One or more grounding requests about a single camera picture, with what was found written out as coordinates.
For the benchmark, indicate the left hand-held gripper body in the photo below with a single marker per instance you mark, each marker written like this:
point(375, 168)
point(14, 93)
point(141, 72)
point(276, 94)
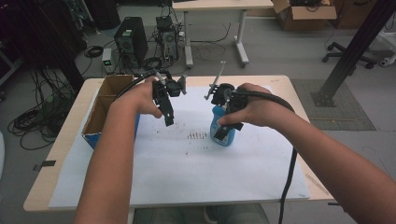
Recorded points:
point(163, 96)

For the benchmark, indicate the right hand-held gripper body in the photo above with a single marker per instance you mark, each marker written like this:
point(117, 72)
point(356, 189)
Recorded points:
point(232, 98)

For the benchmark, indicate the blue plastic bottle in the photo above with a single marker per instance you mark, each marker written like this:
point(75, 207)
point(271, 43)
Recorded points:
point(225, 140)

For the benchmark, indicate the person's left hand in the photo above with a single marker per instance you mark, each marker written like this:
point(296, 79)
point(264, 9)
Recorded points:
point(140, 98)

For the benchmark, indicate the person's right hand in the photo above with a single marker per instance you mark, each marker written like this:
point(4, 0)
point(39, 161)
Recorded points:
point(264, 112)

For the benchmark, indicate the white paper sheet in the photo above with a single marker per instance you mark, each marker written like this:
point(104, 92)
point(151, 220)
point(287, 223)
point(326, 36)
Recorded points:
point(186, 174)

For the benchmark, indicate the open-sided computer tower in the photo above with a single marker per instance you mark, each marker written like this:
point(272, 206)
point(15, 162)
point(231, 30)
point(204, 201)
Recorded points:
point(168, 40)

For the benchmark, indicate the black computer tower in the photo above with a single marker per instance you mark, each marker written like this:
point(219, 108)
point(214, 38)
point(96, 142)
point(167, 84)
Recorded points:
point(132, 40)

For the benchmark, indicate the small power supply unit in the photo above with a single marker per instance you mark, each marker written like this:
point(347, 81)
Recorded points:
point(107, 60)

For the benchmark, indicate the cardboard box with blue sides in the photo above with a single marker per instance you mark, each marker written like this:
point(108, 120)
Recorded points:
point(93, 124)

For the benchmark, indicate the white desk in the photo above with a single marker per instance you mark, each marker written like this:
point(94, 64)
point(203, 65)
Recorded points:
point(218, 4)

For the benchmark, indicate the grey floor mat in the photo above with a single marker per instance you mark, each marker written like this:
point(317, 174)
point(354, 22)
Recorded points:
point(348, 118)

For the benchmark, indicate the open brown cardboard box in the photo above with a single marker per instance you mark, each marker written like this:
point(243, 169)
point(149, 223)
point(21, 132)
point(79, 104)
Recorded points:
point(308, 15)

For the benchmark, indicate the black office chair base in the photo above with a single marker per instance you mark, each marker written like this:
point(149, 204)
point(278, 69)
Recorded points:
point(337, 54)

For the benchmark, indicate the black metal stand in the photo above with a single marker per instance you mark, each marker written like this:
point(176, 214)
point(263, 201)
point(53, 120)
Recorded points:
point(351, 53)

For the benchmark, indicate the black tape strip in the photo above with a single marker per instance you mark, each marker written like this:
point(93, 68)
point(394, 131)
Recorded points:
point(45, 164)

